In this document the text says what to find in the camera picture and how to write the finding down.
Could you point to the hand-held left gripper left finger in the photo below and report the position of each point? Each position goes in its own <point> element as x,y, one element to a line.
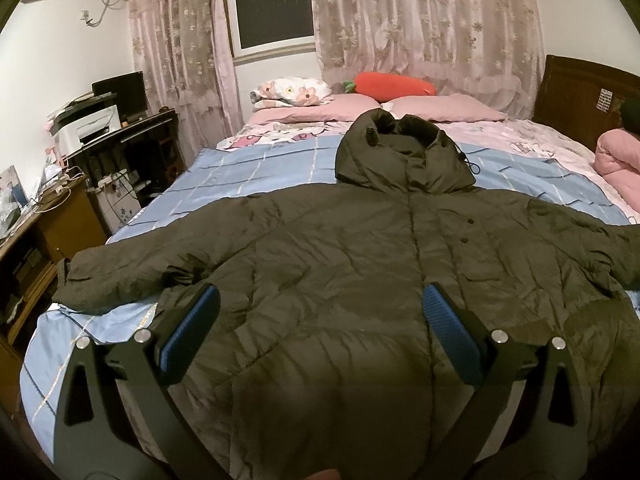
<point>192,325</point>

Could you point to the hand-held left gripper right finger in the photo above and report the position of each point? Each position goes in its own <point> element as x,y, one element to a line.
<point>447,330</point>

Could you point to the olive green hooded padded jacket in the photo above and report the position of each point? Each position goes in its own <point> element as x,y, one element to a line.
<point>325,260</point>

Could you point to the white floral storage box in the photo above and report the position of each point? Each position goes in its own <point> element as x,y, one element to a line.
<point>117,207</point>

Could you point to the brown wooden cabinet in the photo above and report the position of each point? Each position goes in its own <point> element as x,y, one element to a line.
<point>65,215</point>

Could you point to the dark desk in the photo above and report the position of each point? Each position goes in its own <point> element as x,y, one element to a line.
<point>150,135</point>

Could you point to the pink printed bedsheet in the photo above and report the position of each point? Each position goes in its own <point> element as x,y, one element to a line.
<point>525,140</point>

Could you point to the pink pillow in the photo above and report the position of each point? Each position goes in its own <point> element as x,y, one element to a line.
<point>450,107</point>
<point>340,107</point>

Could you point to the white printer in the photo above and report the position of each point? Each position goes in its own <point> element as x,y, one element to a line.
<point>90,125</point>

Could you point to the folded pink quilt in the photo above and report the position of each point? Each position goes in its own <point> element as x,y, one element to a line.
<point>620,160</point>

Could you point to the black computer monitor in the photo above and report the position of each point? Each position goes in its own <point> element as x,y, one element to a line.
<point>125,90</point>

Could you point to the orange carrot plush toy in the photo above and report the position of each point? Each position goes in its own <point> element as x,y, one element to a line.
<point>390,86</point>

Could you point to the white floral pillow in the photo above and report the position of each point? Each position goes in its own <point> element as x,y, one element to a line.
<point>290,91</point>

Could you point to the dark wooden headboard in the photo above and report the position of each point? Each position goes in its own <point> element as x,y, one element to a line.
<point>565,95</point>

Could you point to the narrow pink lace curtain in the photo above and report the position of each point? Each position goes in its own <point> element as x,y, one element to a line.
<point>175,60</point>

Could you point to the white sticker on headboard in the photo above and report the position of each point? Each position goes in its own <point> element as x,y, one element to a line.
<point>605,99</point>

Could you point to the dark green cloth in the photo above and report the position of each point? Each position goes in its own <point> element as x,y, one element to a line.
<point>632,115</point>

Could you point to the wide pink lace curtain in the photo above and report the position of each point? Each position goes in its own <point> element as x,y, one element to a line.
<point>425,25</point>

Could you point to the dark window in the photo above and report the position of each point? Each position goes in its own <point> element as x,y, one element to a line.
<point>272,5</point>

